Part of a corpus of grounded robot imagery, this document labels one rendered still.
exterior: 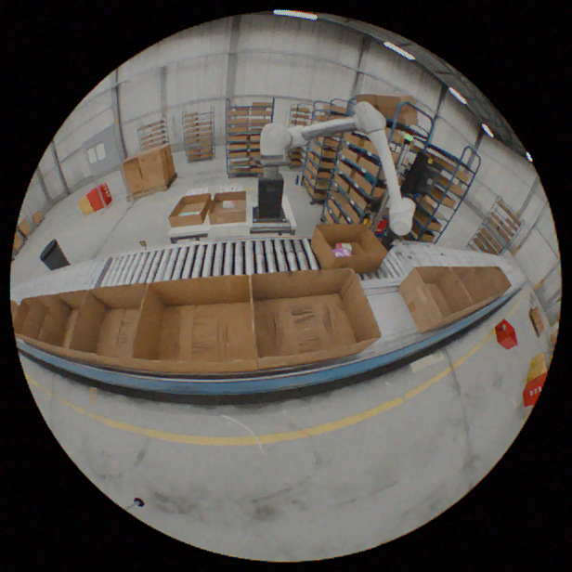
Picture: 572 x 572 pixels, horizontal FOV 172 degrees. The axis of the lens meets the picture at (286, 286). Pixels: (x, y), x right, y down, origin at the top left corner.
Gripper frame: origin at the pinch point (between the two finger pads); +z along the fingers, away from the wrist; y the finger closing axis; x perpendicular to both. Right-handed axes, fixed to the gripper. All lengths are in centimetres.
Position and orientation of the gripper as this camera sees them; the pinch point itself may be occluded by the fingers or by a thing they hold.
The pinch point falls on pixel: (381, 253)
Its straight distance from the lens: 126.6
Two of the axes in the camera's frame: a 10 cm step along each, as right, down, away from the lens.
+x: -9.8, 0.7, -1.7
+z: -1.0, 6.0, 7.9
